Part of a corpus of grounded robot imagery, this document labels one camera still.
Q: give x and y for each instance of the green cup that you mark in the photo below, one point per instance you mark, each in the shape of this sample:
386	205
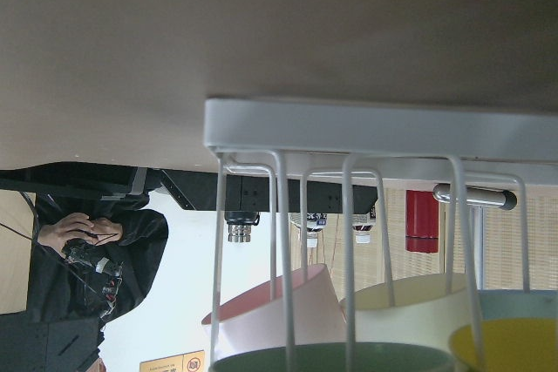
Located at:
370	356

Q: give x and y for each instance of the pink cup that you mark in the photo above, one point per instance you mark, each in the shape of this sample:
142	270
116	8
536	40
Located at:
253	321

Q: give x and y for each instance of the cream cup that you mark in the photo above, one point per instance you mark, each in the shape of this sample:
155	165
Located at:
428	309

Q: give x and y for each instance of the blue cup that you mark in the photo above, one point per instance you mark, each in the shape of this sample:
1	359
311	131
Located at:
513	303

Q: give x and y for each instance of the yellow cup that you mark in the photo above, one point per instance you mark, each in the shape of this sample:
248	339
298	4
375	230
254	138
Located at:
514	344

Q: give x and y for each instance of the red cylinder container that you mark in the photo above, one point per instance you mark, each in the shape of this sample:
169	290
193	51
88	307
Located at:
421	222

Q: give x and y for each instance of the steel rod black tip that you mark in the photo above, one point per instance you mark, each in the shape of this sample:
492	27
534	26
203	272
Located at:
476	196

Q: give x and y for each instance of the person in black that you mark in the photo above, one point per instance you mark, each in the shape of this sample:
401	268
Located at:
93	258

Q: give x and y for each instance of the white wire cup rack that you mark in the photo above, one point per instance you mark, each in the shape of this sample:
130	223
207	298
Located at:
315	167

